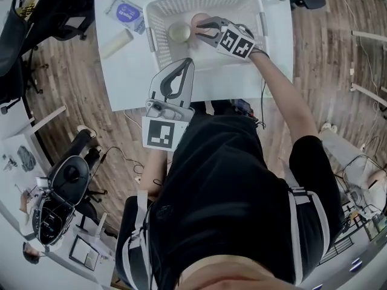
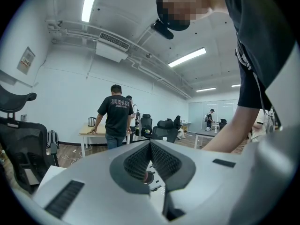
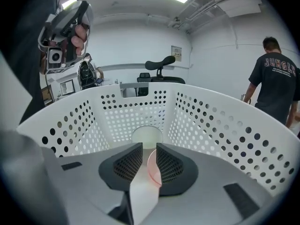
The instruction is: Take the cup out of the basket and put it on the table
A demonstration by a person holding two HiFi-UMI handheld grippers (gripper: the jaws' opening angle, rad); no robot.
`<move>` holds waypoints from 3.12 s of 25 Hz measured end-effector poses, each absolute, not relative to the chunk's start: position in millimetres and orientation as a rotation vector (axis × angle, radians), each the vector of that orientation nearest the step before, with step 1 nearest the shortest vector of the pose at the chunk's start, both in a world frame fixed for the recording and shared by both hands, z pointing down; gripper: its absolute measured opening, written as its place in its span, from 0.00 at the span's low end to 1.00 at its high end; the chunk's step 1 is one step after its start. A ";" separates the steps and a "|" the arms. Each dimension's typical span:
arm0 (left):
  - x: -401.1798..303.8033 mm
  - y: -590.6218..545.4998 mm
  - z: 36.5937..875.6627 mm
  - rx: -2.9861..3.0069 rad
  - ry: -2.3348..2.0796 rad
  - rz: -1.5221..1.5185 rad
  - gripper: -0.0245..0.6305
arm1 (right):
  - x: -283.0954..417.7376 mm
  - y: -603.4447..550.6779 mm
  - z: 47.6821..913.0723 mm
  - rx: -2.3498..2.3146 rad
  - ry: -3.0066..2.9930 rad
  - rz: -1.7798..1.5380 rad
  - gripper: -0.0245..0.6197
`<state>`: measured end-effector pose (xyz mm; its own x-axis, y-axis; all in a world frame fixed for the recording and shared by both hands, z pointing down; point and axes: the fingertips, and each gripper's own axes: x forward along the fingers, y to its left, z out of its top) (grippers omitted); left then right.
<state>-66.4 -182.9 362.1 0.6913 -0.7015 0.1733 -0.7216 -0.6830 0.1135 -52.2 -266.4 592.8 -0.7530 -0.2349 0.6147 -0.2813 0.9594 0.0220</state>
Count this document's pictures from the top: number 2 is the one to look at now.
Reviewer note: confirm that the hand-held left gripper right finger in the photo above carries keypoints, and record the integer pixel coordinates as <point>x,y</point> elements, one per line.
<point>211,184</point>

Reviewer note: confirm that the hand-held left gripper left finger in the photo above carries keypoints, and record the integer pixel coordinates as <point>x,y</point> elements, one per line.
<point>93,191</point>

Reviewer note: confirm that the white plastic basket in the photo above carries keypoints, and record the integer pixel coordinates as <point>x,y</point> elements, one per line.
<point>157,178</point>

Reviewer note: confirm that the pink cup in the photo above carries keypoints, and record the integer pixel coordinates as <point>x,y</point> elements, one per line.
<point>148,177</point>

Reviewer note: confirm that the person's right forearm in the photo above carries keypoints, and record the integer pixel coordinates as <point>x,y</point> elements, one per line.
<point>229,130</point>

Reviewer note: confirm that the dark top desk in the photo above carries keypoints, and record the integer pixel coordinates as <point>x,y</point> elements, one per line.
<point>206,132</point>

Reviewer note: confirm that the wooden table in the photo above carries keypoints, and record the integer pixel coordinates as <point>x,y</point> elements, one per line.
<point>100,130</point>

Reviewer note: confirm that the grey backpack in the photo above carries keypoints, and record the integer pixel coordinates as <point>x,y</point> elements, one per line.
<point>52,138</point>

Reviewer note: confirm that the silver kettle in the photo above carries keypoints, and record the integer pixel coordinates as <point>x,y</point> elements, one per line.
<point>91,122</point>

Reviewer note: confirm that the black headrest office chair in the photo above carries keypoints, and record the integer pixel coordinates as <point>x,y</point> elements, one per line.
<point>21,144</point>

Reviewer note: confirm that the ceiling strip light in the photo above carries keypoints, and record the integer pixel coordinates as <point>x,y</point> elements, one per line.
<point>187,57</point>
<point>90,3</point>
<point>206,89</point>
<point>235,85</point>

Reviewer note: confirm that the white air conditioner unit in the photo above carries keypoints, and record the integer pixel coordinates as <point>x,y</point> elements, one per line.
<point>110,53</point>

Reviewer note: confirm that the small ceiling sensor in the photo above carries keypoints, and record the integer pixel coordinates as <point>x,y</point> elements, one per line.
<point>148,55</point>

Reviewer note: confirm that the white ceiling pipes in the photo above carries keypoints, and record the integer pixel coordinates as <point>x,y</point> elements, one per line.
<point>77,33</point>

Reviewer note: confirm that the person's black clothing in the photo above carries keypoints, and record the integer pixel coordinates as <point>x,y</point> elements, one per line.
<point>257,32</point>

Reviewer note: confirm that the person's head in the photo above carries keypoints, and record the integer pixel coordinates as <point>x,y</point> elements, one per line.
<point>182,6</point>

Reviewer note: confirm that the grey wall socket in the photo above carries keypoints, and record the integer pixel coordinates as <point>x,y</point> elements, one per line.
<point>24,117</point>

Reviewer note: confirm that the wall electrical panel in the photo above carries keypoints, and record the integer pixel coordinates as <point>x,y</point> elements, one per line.
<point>26,60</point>

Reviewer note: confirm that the black head-worn camera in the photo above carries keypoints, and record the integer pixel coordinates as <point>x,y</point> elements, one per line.
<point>162,30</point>

